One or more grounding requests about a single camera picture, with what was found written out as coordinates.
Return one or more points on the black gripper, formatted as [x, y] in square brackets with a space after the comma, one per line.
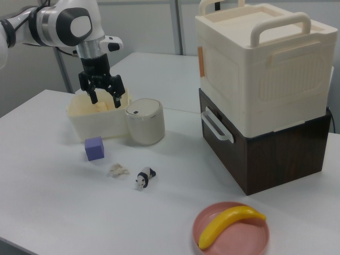
[96, 69]

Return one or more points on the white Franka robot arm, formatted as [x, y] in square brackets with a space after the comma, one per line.
[66, 24]

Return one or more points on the cream plastic open bin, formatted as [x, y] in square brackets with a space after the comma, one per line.
[98, 119]

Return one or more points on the small white trash can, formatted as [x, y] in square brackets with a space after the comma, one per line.
[144, 122]

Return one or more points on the purple foam cube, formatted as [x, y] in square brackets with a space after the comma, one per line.
[94, 148]

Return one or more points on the small beige toy figure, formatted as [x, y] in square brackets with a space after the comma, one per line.
[118, 170]

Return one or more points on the toy panda figurine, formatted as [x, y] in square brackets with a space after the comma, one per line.
[144, 177]

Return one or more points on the cream plastic storage box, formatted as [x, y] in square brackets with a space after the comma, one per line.
[263, 71]

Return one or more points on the dark brown wooden drawer box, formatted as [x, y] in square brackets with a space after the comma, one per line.
[265, 159]

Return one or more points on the yellow plastic banana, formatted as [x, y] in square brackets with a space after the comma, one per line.
[228, 221]

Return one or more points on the pink plate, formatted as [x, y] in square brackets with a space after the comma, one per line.
[233, 233]

